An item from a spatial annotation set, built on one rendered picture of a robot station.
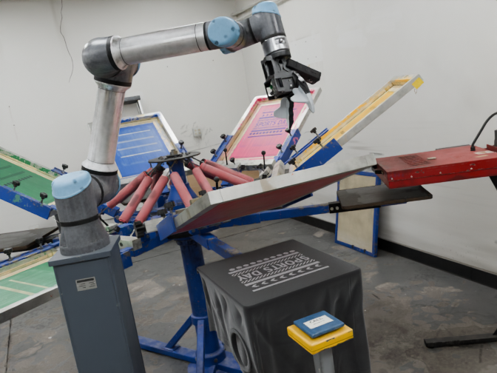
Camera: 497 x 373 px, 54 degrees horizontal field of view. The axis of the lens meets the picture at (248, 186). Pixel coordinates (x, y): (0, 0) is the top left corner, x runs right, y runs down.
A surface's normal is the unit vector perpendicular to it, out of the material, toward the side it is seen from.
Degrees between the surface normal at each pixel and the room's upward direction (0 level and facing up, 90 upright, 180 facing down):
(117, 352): 90
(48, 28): 90
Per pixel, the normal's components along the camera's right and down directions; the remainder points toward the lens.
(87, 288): 0.11, 0.17
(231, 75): 0.41, 0.11
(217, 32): -0.20, 0.22
